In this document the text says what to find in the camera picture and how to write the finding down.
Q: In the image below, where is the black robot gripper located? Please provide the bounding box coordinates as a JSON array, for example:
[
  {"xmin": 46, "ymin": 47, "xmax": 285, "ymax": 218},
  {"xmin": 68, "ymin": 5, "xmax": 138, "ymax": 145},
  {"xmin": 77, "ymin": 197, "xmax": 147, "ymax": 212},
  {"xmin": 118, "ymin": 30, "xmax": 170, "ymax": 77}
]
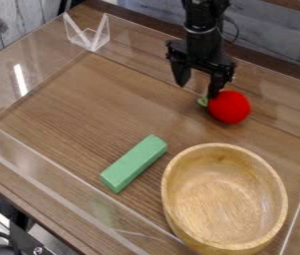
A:
[{"xmin": 165, "ymin": 28, "xmax": 236, "ymax": 99}]

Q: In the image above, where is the red plush fruit green leaf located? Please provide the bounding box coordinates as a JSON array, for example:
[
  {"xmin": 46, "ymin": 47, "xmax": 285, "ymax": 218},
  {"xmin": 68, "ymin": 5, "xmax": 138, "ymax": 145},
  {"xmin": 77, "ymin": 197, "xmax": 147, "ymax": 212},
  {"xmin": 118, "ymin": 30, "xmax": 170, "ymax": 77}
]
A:
[{"xmin": 197, "ymin": 91, "xmax": 250, "ymax": 125}]

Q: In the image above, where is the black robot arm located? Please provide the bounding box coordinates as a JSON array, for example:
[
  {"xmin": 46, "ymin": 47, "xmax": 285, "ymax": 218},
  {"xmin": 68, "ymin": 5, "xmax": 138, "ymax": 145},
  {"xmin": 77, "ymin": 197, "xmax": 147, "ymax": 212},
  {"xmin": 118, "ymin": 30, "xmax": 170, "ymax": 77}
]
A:
[{"xmin": 165, "ymin": 0, "xmax": 236, "ymax": 100}]

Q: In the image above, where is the green rectangular block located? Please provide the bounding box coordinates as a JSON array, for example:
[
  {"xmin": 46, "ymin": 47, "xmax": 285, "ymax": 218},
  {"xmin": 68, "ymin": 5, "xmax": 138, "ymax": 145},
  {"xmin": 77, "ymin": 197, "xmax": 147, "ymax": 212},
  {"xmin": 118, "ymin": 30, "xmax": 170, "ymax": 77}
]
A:
[{"xmin": 101, "ymin": 134, "xmax": 167, "ymax": 193}]

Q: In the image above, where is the wooden oval bowl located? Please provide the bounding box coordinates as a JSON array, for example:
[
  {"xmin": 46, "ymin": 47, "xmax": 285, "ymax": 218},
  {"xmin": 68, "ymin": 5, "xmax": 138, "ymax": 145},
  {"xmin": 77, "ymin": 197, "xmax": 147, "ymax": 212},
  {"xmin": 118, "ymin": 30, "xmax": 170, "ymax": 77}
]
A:
[{"xmin": 161, "ymin": 142, "xmax": 288, "ymax": 255}]

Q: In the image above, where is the clear acrylic tray enclosure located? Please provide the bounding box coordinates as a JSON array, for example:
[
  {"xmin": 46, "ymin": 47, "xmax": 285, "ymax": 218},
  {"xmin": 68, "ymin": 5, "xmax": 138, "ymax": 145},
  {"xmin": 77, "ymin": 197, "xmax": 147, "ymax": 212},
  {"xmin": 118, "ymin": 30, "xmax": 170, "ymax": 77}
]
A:
[{"xmin": 0, "ymin": 6, "xmax": 300, "ymax": 255}]

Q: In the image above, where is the black metal frame bracket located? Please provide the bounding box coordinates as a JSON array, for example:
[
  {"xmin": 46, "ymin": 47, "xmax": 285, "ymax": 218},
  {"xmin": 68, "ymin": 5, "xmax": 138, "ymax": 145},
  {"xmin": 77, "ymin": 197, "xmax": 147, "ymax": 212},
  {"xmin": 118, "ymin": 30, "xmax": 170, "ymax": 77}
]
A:
[{"xmin": 10, "ymin": 212, "xmax": 55, "ymax": 255}]

